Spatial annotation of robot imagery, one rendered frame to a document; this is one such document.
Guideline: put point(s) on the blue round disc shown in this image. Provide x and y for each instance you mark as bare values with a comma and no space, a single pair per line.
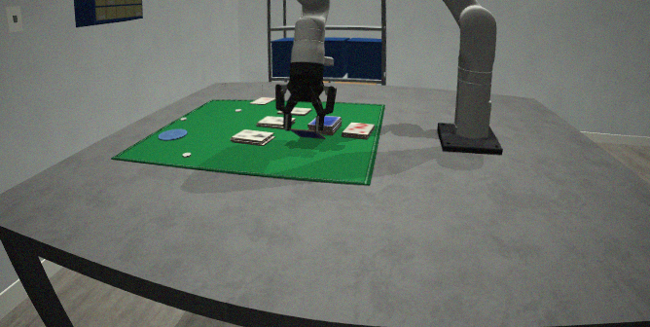
172,134

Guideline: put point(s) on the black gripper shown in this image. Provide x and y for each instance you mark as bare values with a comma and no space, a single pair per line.
306,86

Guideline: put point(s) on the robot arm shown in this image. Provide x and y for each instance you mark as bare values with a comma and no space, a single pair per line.
476,57

